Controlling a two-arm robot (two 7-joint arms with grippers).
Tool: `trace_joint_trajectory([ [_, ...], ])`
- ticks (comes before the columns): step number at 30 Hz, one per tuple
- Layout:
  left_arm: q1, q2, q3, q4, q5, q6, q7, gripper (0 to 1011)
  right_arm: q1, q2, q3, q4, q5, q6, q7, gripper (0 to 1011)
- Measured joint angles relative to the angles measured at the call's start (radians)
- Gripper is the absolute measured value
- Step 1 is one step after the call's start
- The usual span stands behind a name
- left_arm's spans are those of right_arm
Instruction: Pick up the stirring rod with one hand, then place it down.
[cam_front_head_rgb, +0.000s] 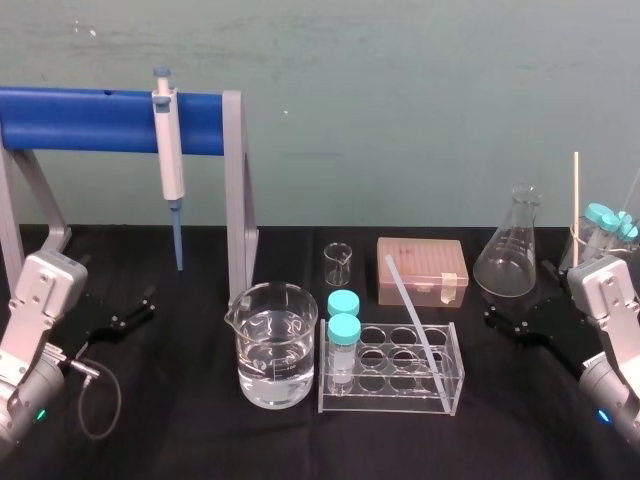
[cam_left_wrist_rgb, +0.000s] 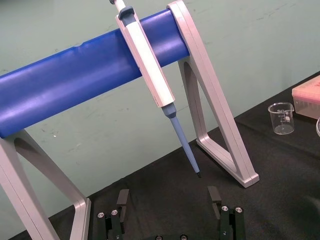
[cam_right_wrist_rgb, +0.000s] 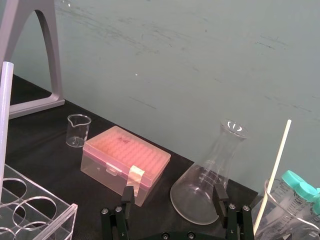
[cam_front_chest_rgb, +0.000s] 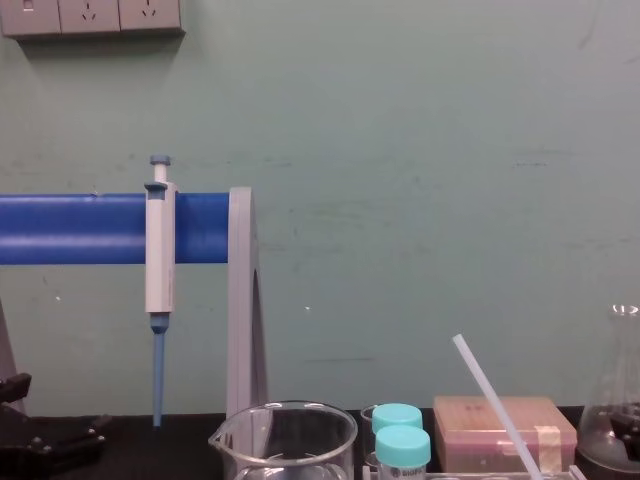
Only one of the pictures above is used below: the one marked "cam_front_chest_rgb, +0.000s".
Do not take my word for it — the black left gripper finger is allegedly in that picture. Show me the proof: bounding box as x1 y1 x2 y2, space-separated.
0 372 33 417
0 413 113 465

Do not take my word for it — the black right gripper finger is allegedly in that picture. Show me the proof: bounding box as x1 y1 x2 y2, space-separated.
608 399 640 445

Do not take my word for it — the clear glass stirring rod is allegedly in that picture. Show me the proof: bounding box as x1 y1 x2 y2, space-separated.
451 334 544 480

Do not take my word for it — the grey pipette rack upright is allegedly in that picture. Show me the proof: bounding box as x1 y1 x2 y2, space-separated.
225 186 272 437
0 298 27 417

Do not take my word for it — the clear glass conical flask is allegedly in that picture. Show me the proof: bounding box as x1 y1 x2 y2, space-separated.
574 301 640 480

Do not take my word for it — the clear acrylic holder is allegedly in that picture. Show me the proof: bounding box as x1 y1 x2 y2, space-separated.
361 463 587 480

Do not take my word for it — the tan pipette tip box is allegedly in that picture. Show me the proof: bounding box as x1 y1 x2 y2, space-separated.
432 395 579 474

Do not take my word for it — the blue rack crossbar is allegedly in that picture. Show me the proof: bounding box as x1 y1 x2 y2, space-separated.
0 192 236 267

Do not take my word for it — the white and blue pipette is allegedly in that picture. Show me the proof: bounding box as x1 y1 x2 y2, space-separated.
144 154 178 430

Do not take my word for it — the teal capped sample vial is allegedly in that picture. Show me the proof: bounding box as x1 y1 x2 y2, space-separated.
374 424 433 480
371 403 424 437

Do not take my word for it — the small clear glass beaker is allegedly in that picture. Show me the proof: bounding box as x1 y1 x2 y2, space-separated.
360 404 382 467

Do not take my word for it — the grey wall socket panel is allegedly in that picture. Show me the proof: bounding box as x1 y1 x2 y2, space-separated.
0 0 187 41

